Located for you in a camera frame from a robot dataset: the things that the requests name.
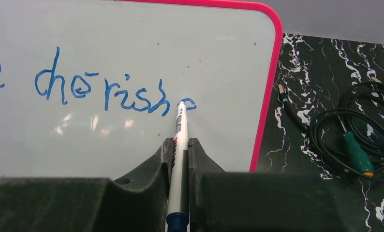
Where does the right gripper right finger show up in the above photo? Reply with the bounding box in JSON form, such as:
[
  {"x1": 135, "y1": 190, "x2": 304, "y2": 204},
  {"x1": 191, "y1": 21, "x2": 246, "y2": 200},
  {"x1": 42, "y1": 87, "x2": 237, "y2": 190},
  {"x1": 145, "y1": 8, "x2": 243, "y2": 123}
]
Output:
[{"x1": 189, "y1": 138, "x2": 348, "y2": 232}]

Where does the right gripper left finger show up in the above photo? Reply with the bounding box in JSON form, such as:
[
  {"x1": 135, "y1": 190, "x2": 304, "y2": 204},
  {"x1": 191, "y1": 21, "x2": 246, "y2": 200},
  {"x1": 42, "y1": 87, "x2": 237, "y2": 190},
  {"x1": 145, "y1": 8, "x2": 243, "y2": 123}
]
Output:
[{"x1": 0, "y1": 138, "x2": 174, "y2": 232}]

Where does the white blue whiteboard marker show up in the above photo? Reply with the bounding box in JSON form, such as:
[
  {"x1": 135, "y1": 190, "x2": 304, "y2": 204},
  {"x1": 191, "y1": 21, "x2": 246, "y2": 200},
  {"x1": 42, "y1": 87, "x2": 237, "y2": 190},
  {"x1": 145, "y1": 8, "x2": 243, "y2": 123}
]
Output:
[{"x1": 166, "y1": 101, "x2": 189, "y2": 232}]

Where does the pink framed whiteboard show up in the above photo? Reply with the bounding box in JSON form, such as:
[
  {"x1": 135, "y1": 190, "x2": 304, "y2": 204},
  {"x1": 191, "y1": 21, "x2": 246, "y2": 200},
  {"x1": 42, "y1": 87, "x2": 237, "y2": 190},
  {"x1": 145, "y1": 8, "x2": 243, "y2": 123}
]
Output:
[{"x1": 0, "y1": 0, "x2": 282, "y2": 179}]

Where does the green handled screwdriver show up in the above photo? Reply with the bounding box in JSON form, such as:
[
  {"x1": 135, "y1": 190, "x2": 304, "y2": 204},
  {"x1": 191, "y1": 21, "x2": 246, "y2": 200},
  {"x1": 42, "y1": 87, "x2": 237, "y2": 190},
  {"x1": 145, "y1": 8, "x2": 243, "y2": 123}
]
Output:
[{"x1": 339, "y1": 117, "x2": 374, "y2": 177}]

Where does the coiled black cable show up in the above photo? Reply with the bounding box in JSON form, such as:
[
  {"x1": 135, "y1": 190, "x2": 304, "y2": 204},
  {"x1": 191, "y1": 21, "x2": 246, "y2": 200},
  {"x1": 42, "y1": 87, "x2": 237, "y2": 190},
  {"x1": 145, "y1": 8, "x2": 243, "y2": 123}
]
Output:
[{"x1": 277, "y1": 76, "x2": 384, "y2": 183}]

